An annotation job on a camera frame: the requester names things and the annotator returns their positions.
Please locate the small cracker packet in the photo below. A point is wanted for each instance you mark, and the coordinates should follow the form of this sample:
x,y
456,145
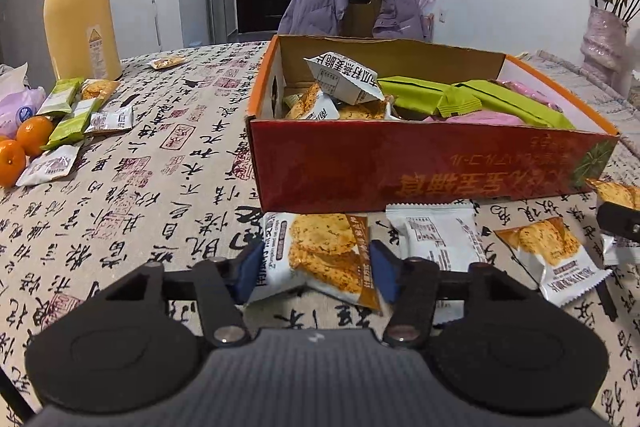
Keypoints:
x,y
99,89

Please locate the brown chair back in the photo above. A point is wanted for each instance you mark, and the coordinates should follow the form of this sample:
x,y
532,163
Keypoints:
x,y
360,19

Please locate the small orange snack packet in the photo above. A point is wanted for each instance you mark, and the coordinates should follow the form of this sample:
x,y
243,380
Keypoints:
x,y
167,62

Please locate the red cardboard box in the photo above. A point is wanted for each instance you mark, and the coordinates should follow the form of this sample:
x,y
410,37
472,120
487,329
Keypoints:
x,y
350,162

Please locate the yellow thermos bottle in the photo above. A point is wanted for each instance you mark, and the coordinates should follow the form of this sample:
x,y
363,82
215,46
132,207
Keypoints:
x,y
75,17

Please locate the small green snack packet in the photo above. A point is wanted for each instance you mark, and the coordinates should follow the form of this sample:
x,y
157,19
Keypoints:
x,y
62,96
75,123

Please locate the grey quilted cover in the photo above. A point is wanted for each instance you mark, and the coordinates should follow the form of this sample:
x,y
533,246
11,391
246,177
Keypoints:
x,y
600,107

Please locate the purple tissue pack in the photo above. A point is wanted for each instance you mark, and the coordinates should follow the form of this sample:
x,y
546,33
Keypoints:
x,y
17,107

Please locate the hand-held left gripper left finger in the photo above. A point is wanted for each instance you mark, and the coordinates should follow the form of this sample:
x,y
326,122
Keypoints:
x,y
245,277

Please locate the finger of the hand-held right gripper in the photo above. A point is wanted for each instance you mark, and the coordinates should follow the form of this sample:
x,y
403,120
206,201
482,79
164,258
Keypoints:
x,y
622,221

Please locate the purple jacket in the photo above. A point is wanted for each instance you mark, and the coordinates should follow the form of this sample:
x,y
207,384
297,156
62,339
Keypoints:
x,y
315,7

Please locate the long green snack packet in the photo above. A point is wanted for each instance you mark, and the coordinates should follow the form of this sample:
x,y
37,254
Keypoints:
x,y
410,94
520,104

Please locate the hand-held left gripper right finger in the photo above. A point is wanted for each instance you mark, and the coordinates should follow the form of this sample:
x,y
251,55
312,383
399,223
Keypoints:
x,y
385,269

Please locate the pink ribbed vase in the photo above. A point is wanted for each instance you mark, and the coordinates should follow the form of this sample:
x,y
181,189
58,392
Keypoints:
x,y
602,47

